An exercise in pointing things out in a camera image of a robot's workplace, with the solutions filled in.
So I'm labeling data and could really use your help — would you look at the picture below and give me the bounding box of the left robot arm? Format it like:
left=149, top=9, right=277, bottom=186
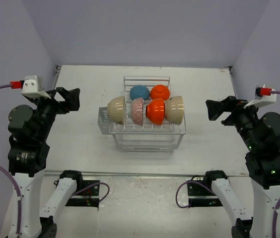
left=8, top=87, right=80, bottom=238

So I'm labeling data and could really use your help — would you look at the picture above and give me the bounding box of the white wire dish rack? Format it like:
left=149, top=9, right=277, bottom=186
left=110, top=76, right=187, bottom=153

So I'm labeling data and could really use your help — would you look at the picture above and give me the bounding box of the clear plastic cutlery holder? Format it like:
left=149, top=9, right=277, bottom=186
left=98, top=107, right=111, bottom=135

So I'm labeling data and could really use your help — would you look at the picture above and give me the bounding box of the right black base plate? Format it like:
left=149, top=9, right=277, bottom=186
left=187, top=183, right=222, bottom=208

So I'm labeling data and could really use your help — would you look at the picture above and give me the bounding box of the pink floral ceramic bowl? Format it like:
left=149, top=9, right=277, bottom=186
left=128, top=98, right=143, bottom=126

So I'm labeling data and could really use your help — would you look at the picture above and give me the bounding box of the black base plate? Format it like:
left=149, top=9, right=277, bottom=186
left=66, top=185, right=100, bottom=208
left=187, top=183, right=222, bottom=208

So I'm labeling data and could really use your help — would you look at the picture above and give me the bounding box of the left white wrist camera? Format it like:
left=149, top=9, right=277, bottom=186
left=21, top=75, right=51, bottom=99

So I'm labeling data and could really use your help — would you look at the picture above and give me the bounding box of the small orange plastic bowl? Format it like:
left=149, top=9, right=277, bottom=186
left=150, top=84, right=170, bottom=101

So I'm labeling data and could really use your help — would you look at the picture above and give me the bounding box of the large orange ceramic bowl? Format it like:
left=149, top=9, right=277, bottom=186
left=145, top=98, right=165, bottom=125

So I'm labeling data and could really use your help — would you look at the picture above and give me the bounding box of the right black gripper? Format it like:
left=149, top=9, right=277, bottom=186
left=207, top=94, right=265, bottom=149

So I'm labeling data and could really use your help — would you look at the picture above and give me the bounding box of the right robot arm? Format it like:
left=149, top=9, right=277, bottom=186
left=203, top=96, right=280, bottom=238

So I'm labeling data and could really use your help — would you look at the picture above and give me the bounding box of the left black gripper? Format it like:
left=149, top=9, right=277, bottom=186
left=29, top=85, right=79, bottom=140

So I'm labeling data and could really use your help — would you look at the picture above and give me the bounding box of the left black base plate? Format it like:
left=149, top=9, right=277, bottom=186
left=66, top=185, right=100, bottom=208

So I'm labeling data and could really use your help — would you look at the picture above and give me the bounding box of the blue plastic bowl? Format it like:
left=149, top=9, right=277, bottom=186
left=130, top=85, right=150, bottom=101

